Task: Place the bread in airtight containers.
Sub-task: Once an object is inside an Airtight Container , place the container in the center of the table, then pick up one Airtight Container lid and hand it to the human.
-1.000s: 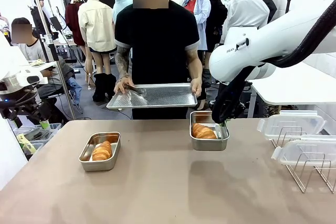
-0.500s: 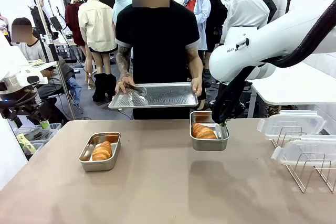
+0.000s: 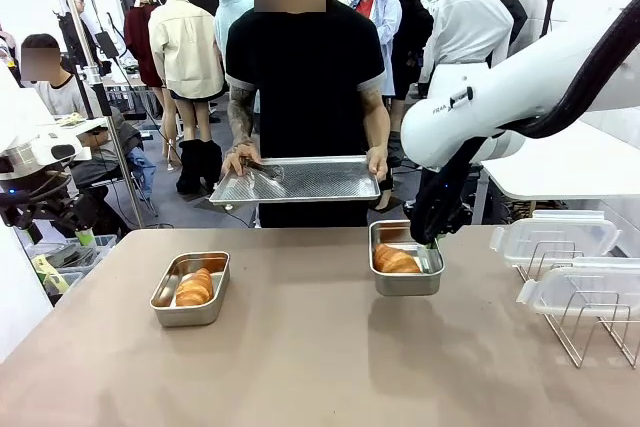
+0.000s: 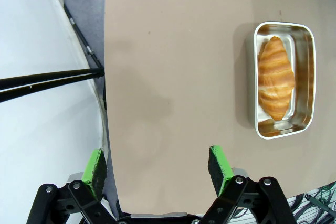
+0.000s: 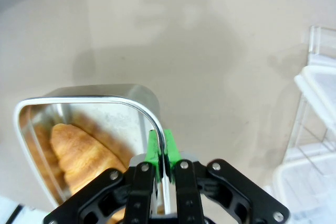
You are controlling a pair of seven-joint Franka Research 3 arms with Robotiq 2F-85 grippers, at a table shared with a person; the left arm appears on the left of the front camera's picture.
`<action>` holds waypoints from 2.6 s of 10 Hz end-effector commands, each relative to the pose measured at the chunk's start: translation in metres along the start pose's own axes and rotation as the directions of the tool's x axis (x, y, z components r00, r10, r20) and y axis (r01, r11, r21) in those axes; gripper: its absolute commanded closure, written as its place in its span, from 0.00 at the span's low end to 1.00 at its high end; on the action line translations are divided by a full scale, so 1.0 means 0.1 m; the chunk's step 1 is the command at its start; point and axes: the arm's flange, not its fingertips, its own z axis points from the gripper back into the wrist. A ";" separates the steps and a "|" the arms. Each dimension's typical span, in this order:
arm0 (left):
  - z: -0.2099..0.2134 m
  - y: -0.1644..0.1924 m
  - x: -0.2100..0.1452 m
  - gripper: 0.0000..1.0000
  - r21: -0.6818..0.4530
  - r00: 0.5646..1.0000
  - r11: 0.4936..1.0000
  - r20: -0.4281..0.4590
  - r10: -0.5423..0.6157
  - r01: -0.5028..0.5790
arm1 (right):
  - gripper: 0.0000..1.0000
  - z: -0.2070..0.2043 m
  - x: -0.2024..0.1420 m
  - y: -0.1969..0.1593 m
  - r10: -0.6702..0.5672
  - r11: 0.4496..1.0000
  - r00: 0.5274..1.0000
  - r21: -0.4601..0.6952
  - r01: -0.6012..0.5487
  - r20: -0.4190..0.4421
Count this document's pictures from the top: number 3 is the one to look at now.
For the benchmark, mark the rectangular steel container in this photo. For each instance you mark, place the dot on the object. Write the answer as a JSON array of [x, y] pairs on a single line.
[[405, 282], [185, 314]]

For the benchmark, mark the pair of black boots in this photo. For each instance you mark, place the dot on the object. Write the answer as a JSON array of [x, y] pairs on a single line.
[[197, 162]]

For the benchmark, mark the person in black t-shirt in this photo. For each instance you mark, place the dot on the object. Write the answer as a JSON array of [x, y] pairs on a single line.
[[300, 72]]

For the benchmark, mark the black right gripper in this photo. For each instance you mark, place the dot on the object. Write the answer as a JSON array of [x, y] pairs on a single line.
[[440, 212]]

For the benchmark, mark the mannequin in light blue shirt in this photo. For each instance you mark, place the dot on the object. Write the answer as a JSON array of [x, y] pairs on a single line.
[[227, 12]]

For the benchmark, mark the golden croissant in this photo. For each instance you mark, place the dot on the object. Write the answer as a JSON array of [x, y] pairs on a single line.
[[195, 289], [397, 259]]

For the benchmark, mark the mannequin in black outfit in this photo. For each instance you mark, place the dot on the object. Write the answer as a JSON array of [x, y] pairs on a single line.
[[412, 27]]

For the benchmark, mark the mannequin in dark red jacket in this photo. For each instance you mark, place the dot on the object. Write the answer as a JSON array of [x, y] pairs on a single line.
[[140, 42]]

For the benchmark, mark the perforated steel baking tray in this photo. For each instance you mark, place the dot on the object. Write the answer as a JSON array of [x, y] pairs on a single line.
[[320, 184]]

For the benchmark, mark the black tablet on stand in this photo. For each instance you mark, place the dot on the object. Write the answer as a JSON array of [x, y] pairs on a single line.
[[106, 44]]

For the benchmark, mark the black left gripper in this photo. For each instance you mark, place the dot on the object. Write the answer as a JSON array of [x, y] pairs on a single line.
[[50, 207]]

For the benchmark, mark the mannequin in cream shirt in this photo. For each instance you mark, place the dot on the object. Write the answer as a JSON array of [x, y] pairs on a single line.
[[185, 57]]

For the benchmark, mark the white work table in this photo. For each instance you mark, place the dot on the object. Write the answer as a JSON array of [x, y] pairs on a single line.
[[565, 172]]

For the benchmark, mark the seated person in grey shirt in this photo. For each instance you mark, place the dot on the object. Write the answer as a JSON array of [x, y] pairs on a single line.
[[60, 92]]

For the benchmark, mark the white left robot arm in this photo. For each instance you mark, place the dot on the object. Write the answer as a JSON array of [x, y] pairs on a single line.
[[20, 112]]

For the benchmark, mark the mannequin in white shirt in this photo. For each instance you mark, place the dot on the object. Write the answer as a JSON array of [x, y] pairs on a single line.
[[470, 22]]

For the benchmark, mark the person's right hand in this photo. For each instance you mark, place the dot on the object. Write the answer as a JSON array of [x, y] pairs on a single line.
[[240, 159]]

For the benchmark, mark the black tripod stand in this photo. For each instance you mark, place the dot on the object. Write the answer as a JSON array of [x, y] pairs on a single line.
[[550, 12]]

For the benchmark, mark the person's left hand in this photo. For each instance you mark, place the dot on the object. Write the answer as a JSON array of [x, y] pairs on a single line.
[[377, 163]]

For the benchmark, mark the clear plastic clip lid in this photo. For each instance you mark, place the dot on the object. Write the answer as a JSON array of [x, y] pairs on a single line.
[[590, 287], [550, 237]]

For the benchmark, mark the figure in open blue shirt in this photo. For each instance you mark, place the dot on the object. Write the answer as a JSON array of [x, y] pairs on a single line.
[[387, 22]]

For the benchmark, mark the clear plastic storage bins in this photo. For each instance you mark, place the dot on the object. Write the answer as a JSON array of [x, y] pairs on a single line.
[[75, 257]]

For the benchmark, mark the silver metal stand pole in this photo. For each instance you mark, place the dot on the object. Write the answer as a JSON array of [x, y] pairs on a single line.
[[95, 77]]

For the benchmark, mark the mannequin in black coat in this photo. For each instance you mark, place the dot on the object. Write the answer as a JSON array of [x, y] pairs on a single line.
[[512, 2]]

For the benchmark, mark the yellow green plastic item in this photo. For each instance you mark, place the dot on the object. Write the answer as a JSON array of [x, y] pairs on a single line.
[[50, 274]]

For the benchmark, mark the person's tattooed right forearm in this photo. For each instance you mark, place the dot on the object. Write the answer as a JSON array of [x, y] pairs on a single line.
[[242, 122]]

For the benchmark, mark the person's left forearm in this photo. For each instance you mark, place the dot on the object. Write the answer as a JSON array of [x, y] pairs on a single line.
[[377, 122]]

